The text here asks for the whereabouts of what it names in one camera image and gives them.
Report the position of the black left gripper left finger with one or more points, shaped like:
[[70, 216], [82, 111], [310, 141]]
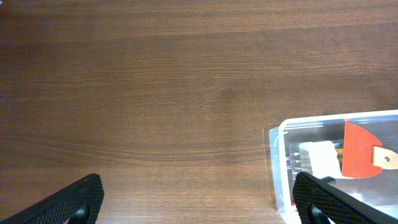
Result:
[[79, 202]]

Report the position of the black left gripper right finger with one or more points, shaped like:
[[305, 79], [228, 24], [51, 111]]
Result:
[[343, 208]]

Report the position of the clear plastic container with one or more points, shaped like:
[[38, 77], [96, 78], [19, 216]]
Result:
[[379, 192]]

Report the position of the orange scraper with wooden handle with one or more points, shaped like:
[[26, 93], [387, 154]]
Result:
[[364, 155]]

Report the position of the red-handled pliers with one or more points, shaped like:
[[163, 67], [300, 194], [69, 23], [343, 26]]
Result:
[[309, 190]]

